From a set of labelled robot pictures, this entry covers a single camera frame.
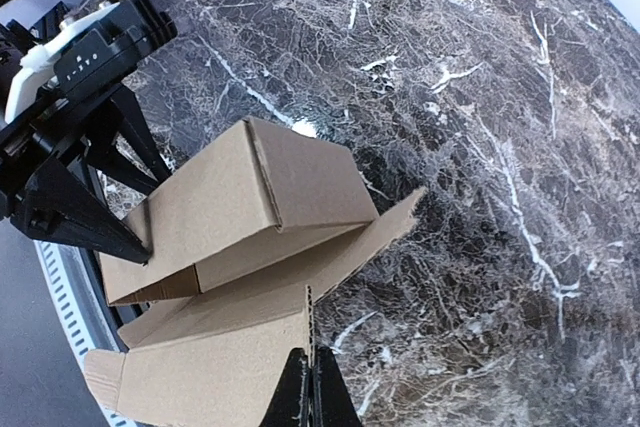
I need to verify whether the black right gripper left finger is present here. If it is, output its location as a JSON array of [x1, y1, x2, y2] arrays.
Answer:
[[259, 348, 312, 427]]

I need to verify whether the white slotted cable duct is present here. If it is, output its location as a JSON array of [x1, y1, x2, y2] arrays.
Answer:
[[34, 239, 126, 427]]

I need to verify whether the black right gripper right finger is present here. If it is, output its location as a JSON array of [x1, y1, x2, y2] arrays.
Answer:
[[312, 347, 362, 427]]

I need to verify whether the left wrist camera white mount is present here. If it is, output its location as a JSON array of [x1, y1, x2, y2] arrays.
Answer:
[[4, 0, 179, 123]]

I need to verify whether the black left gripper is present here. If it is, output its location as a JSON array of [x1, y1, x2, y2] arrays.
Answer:
[[1, 82, 172, 264]]

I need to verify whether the brown cardboard box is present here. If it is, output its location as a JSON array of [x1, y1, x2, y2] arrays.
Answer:
[[83, 117, 423, 426]]

